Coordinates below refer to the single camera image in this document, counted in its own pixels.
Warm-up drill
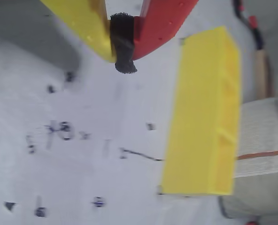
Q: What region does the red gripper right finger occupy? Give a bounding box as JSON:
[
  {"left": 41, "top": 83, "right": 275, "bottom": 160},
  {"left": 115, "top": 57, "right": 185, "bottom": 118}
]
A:
[{"left": 109, "top": 0, "right": 199, "bottom": 75}]

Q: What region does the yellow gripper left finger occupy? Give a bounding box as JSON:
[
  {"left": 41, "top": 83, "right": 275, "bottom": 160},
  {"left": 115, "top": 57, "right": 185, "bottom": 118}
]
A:
[{"left": 39, "top": 0, "right": 117, "bottom": 63}]

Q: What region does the yellow three-compartment box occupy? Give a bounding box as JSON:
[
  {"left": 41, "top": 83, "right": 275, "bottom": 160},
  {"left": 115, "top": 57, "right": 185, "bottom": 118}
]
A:
[{"left": 159, "top": 25, "right": 242, "bottom": 196}]

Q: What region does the light wooden stick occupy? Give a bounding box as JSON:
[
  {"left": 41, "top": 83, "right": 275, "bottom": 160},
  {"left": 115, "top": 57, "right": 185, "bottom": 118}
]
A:
[{"left": 253, "top": 48, "right": 275, "bottom": 99}]

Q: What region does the white plastic table cover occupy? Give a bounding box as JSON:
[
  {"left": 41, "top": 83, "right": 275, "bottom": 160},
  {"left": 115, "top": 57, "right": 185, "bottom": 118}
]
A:
[{"left": 0, "top": 0, "right": 278, "bottom": 225}]

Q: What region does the brown rubber band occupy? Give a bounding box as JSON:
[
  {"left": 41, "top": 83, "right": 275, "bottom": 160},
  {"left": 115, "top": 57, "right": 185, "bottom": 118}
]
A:
[{"left": 235, "top": 150, "right": 278, "bottom": 161}]

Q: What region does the printed paper-wrapped cylinder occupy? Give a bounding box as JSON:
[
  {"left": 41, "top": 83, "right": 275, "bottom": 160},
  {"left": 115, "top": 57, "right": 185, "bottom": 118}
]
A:
[{"left": 218, "top": 93, "right": 278, "bottom": 219}]

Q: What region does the black cord with red clips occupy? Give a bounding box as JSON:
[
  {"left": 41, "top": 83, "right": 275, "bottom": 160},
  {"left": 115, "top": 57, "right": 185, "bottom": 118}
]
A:
[{"left": 232, "top": 0, "right": 265, "bottom": 50}]

